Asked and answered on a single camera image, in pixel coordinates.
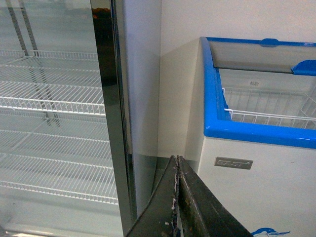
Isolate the white wire freezer basket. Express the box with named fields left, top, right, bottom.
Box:
left=223, top=87, right=316, bottom=130

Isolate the glass door display fridge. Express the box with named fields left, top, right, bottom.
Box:
left=0, top=0, right=161, bottom=237

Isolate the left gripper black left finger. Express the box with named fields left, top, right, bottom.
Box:
left=126, top=156, right=180, bottom=237

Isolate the glass sliding freezer lid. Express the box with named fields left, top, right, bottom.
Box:
left=207, top=38, right=316, bottom=76

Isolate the silver brand logo plate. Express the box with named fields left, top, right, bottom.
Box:
left=214, top=157, right=253, bottom=170

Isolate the white chest freezer blue rim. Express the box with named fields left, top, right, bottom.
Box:
left=159, top=37, right=316, bottom=237

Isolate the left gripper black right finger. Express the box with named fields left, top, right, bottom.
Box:
left=177, top=156, right=252, bottom=237

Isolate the white wire shelf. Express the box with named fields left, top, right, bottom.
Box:
left=0, top=130, right=119, bottom=205
left=0, top=50, right=105, bottom=116

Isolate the upper white wire shelf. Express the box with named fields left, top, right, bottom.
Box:
left=0, top=50, right=105, bottom=116

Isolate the lower white wire shelf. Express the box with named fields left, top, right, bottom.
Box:
left=0, top=130, right=119, bottom=205

